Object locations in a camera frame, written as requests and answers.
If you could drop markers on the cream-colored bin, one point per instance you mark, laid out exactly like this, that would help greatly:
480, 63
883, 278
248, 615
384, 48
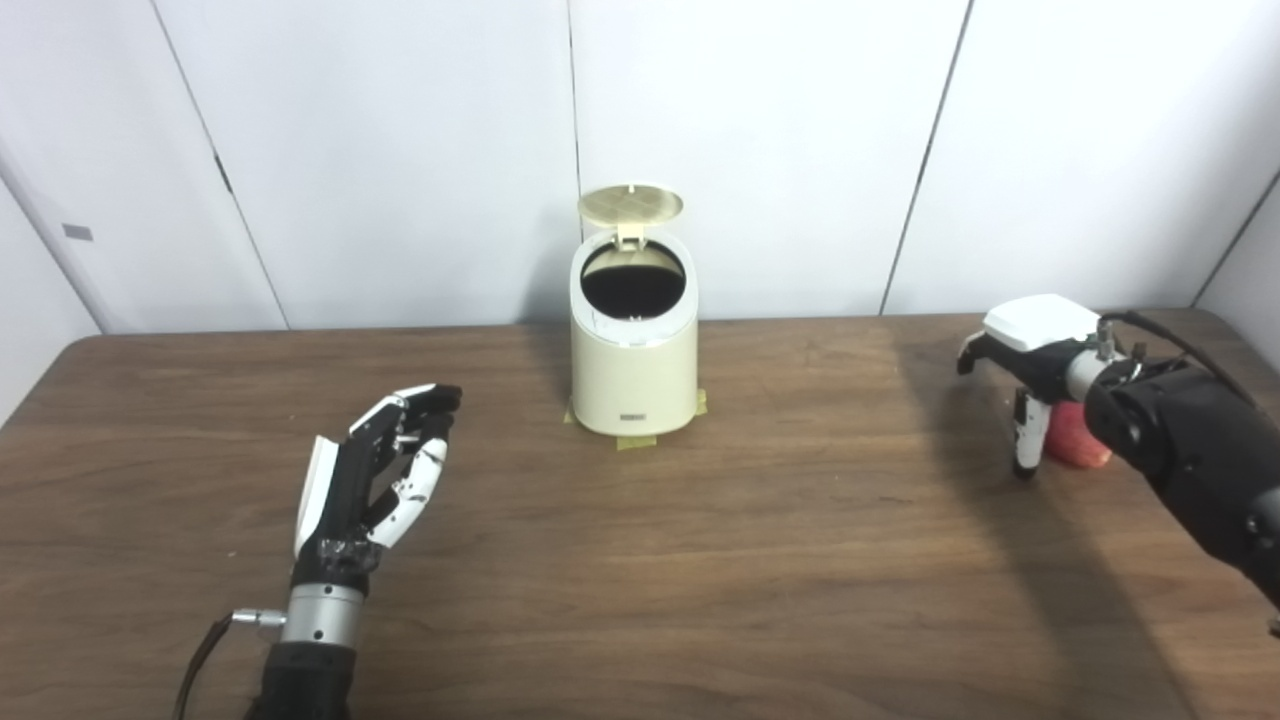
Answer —
632, 385

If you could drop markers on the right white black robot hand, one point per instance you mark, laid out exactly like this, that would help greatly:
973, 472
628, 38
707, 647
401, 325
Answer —
1040, 325

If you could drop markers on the red apple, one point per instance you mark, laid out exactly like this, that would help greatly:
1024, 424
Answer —
1075, 440

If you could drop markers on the long yellow tape strip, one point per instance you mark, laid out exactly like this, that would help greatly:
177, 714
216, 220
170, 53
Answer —
636, 441

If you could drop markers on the cream round bin lid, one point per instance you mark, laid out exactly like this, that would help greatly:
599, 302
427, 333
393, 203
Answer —
630, 205

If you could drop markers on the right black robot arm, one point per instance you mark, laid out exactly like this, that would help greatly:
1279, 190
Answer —
1190, 450

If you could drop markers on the grey wall label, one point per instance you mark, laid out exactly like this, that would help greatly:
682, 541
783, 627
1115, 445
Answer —
77, 232

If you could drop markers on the black wall panel hinge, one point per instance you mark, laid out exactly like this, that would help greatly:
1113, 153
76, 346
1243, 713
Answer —
222, 172

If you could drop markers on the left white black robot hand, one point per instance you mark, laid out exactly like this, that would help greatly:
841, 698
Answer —
335, 500

